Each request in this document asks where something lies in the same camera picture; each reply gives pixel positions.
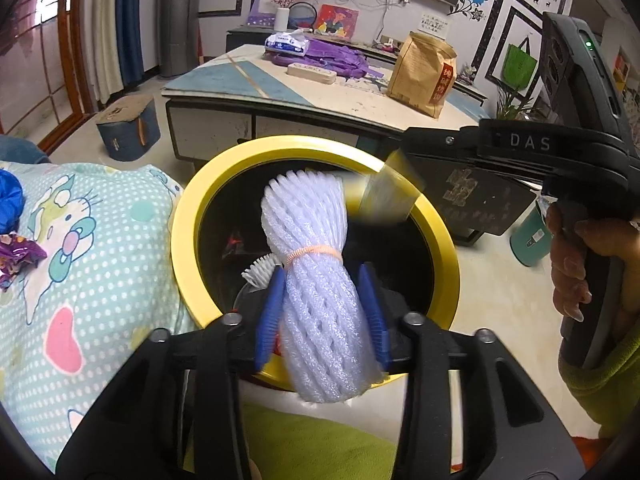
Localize white foam net bundle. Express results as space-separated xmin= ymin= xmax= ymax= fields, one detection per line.
xmin=260 ymin=170 xmax=383 ymax=403

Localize purple foil wrapper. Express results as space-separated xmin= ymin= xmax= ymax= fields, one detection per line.
xmin=0 ymin=233 xmax=47 ymax=289

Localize blue plastic bag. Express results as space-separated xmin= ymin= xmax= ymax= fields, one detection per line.
xmin=0 ymin=169 xmax=25 ymax=234

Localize yellow rimmed trash bin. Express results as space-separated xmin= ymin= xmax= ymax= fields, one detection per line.
xmin=171 ymin=136 xmax=460 ymax=403

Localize person right hand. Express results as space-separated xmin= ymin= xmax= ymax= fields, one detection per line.
xmin=546 ymin=205 xmax=639 ymax=336

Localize red pot green plant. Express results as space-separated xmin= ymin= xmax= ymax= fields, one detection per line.
xmin=495 ymin=88 xmax=533 ymax=120

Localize green tote bag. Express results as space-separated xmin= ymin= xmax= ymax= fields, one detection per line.
xmin=501 ymin=36 xmax=537 ymax=91

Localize brown paper bag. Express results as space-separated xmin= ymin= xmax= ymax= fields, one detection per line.
xmin=386 ymin=32 xmax=457 ymax=119

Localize hello kitty bed sheet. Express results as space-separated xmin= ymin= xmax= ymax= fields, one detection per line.
xmin=1 ymin=162 xmax=194 ymax=467

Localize marble top coffee table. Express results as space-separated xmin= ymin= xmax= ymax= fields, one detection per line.
xmin=162 ymin=44 xmax=535 ymax=245

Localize blue fabric stool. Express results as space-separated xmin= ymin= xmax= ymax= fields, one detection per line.
xmin=96 ymin=93 xmax=160 ymax=162

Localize white power strip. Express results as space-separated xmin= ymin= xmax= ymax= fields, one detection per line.
xmin=286 ymin=63 xmax=337 ymax=84

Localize purple cloth bag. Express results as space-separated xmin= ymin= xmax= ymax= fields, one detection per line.
xmin=265 ymin=39 xmax=384 ymax=79

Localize white blue tissue pack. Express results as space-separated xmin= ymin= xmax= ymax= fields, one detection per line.
xmin=265 ymin=29 xmax=310 ymax=56

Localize wooden glass sliding door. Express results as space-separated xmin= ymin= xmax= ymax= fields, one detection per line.
xmin=1 ymin=0 xmax=94 ymax=154

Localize silver tower air conditioner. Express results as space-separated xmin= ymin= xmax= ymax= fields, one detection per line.
xmin=156 ymin=0 xmax=200 ymax=78

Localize blue beige right curtain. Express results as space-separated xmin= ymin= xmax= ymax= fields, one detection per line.
xmin=80 ymin=0 xmax=160 ymax=106

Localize colourful picture frame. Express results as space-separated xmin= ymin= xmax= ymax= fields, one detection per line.
xmin=314 ymin=4 xmax=359 ymax=40

